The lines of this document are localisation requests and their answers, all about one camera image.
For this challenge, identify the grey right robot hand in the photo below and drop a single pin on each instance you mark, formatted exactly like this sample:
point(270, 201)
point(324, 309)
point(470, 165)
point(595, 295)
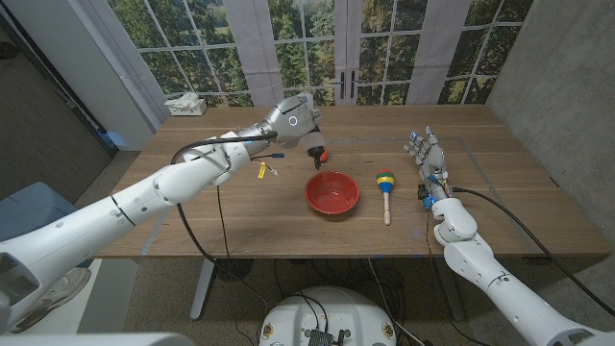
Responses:
point(431, 158)

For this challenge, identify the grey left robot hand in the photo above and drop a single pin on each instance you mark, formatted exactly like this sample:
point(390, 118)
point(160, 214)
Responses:
point(290, 120)

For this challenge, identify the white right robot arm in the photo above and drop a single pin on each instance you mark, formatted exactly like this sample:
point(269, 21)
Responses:
point(499, 279)

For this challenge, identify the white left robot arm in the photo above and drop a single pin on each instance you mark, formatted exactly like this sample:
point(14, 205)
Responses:
point(120, 206)

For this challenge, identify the colourful striped wooden maraca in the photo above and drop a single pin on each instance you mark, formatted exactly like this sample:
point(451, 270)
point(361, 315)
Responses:
point(385, 181)

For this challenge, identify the red bowl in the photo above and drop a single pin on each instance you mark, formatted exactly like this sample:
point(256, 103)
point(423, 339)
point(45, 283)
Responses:
point(331, 192)

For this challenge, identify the white tissue box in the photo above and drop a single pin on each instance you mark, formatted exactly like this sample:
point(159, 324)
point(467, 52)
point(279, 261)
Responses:
point(188, 107)

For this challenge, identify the printed window forest backdrop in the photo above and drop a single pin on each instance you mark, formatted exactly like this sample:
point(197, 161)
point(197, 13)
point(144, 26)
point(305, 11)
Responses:
point(384, 48)

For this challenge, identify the grey table leg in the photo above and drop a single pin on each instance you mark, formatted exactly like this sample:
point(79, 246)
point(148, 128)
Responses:
point(451, 293)

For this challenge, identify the round black floor fan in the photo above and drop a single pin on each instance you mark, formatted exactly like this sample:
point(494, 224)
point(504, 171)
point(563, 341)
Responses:
point(234, 269)

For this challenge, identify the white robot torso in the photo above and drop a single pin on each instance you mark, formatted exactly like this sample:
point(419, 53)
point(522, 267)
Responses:
point(327, 312)

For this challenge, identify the white table leg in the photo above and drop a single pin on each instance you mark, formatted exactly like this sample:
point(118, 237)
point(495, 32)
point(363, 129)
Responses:
point(202, 293)

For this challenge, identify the blue-grey bin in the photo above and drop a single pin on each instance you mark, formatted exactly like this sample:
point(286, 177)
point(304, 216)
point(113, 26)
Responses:
point(29, 206)

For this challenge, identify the grey sneaker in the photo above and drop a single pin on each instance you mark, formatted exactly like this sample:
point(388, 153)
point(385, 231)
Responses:
point(57, 290)

